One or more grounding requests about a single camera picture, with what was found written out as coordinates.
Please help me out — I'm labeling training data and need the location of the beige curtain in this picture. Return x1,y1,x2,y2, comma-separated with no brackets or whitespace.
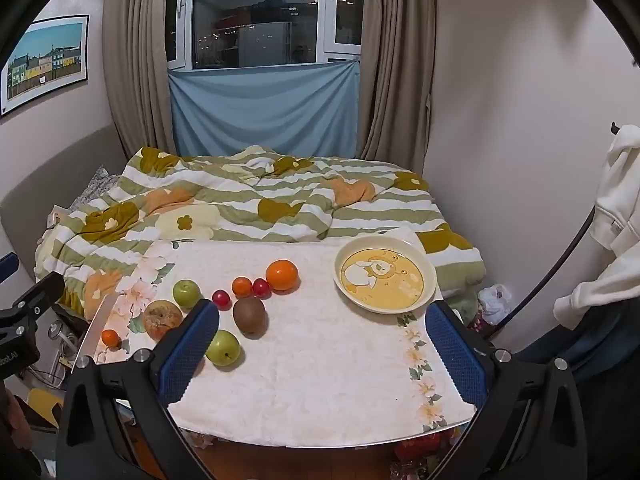
102,0,176,161
357,0,438,171

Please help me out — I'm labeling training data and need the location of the large orange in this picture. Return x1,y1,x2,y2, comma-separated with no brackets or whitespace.
265,259,300,292

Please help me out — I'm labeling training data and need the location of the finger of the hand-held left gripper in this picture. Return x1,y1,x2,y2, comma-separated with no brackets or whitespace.
12,272,66,317
0,252,21,282

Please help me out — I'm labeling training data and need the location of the grey padded headboard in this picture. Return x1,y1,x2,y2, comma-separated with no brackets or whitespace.
0,122,126,271

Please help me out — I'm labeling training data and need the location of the yellow plastic object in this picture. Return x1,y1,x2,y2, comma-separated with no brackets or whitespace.
27,387,66,428

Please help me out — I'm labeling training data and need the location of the white hoodie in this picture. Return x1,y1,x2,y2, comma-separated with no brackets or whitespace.
552,122,640,331

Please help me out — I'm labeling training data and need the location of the green apple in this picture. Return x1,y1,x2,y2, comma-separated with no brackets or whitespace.
173,280,202,309
205,330,242,367

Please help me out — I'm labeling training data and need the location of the wall poster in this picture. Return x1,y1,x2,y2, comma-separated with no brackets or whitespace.
0,14,90,118

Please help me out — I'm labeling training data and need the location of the green striped floral blanket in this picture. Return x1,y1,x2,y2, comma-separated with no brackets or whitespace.
34,145,486,321

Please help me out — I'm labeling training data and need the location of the white plastic bag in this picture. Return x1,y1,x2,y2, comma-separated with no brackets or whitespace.
477,284,513,326

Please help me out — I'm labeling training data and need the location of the white plate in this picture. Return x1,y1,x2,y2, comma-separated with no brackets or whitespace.
333,236,437,315

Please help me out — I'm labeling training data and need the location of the red bag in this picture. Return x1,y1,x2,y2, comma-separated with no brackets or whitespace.
395,432,456,466

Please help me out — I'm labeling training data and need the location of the white floral tablecloth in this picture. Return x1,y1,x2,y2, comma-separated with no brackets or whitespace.
75,227,478,448

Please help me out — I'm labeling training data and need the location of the wrinkled brownish apple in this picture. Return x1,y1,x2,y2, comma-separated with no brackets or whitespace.
142,300,184,340

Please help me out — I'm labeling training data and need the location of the white framed window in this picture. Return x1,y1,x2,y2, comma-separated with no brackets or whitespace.
165,0,366,70

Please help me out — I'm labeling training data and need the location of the black curved tube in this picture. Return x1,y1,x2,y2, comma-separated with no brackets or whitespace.
467,205,598,333

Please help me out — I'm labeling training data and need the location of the brown kiwi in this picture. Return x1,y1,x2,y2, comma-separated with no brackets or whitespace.
232,297,267,337

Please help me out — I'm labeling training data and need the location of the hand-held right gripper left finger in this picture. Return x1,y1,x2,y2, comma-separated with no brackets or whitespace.
54,299,221,480

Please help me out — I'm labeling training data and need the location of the pale green cloth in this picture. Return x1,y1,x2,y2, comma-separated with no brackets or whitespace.
445,290,481,326

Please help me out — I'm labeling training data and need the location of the patterned grey pillow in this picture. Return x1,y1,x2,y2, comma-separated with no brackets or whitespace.
70,165,121,211

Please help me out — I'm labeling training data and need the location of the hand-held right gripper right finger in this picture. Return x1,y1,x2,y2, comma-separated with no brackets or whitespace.
425,300,588,480

